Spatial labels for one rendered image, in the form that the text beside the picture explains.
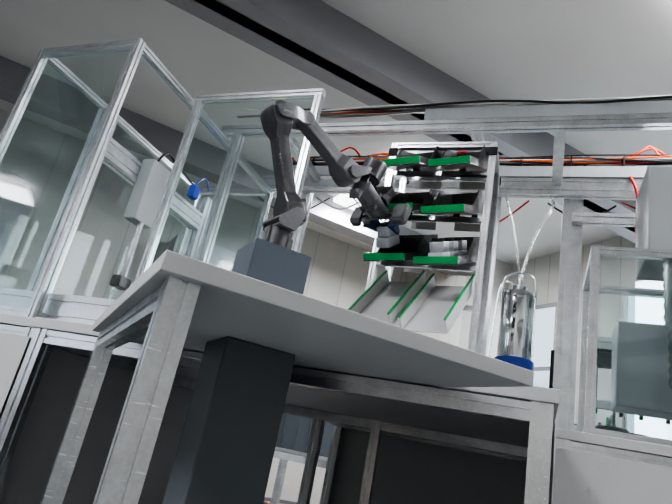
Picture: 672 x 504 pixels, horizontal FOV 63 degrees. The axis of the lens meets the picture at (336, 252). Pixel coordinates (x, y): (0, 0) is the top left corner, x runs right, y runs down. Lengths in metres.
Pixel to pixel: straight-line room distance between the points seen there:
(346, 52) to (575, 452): 2.34
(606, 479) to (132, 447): 1.53
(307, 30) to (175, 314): 2.61
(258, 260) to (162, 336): 0.50
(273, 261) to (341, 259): 5.26
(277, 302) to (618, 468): 1.42
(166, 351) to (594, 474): 1.51
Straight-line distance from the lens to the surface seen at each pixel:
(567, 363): 2.65
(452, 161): 1.70
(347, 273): 6.50
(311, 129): 1.46
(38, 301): 2.03
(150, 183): 2.65
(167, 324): 0.78
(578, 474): 2.00
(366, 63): 3.36
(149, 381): 0.78
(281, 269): 1.25
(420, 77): 3.56
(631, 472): 2.01
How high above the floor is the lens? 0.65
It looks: 20 degrees up
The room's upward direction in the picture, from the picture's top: 12 degrees clockwise
